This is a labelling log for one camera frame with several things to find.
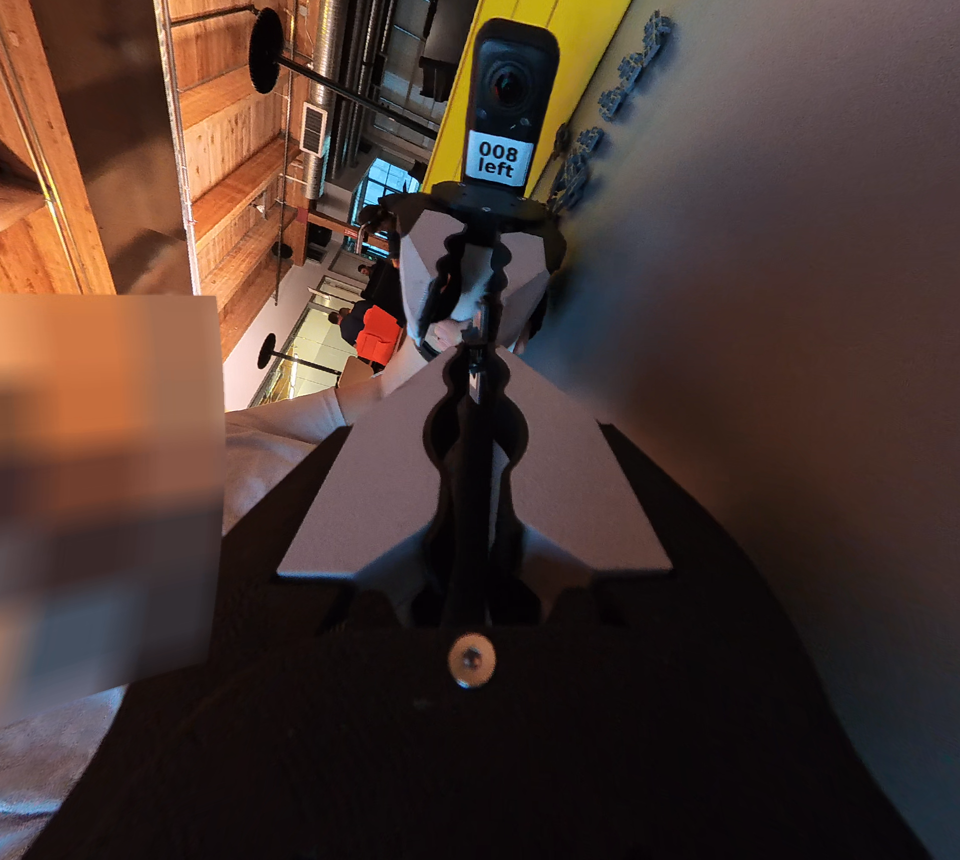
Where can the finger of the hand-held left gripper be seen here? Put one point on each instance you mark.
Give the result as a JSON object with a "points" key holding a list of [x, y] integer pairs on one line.
{"points": [[529, 275], [420, 268]]}

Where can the person's left hand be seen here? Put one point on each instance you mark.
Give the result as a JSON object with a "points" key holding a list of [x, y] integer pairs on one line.
{"points": [[450, 334]]}

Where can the grey desk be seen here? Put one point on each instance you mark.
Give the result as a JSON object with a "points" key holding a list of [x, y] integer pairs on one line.
{"points": [[787, 388]]}

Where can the row of grey track links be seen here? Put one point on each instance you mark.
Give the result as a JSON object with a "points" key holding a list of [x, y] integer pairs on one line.
{"points": [[622, 88]]}

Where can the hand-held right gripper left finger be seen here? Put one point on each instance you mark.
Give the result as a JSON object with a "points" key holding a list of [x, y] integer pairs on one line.
{"points": [[360, 500]]}

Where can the orange chair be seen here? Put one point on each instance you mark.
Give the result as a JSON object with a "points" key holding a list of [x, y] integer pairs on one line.
{"points": [[377, 335]]}

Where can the black round-base pole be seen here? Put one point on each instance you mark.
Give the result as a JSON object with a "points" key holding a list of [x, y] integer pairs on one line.
{"points": [[266, 50], [266, 350]]}

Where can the person's left forearm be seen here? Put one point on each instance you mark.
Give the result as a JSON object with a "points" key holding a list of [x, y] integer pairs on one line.
{"points": [[375, 388]]}

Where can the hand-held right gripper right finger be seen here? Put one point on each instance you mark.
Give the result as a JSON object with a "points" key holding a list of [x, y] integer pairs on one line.
{"points": [[592, 500]]}

